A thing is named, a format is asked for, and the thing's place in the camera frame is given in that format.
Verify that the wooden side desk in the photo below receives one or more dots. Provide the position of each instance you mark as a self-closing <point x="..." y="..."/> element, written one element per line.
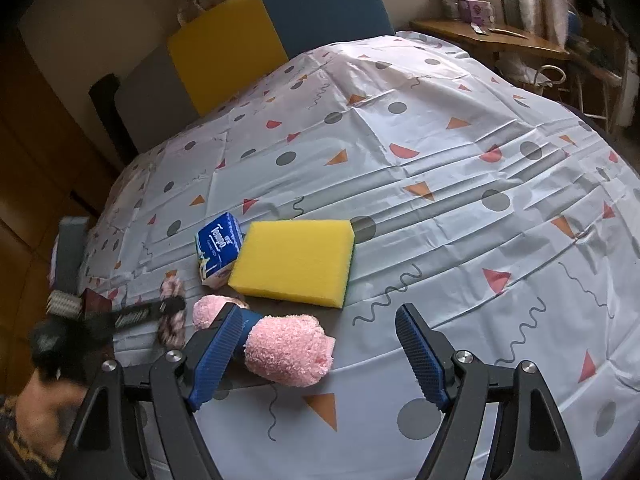
<point x="500" y="40"/>

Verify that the pink fluffy sock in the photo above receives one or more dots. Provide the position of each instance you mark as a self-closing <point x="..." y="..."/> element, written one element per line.
<point x="285" y="350"/>

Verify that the blue tissue pack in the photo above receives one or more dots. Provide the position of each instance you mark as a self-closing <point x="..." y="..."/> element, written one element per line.
<point x="217" y="245"/>

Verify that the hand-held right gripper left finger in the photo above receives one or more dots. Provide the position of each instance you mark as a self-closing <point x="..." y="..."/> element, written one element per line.
<point x="215" y="360"/>

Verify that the purple box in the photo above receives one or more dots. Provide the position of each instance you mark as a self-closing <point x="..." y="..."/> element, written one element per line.
<point x="475" y="10"/>

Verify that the person's left hand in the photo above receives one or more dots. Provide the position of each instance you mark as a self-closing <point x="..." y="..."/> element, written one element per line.
<point x="47" y="407"/>

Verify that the white patterned sheet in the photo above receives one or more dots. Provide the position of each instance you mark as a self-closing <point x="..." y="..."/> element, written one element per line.
<point x="425" y="200"/>

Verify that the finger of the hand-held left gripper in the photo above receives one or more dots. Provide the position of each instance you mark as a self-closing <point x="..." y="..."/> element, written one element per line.
<point x="135" y="316"/>

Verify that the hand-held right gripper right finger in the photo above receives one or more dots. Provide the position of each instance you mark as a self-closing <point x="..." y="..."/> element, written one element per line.
<point x="420" y="360"/>

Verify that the wooden wardrobe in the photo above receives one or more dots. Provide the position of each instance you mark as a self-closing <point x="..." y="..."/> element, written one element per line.
<point x="30" y="160"/>

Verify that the grey striped curtain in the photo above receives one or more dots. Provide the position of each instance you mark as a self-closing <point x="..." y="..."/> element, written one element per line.
<point x="530" y="0"/>

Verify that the grey yellow blue headboard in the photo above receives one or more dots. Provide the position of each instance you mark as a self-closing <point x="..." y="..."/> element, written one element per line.
<point x="225" y="40"/>

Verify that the yellow sponge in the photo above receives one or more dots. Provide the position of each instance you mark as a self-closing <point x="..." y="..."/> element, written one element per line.
<point x="295" y="260"/>

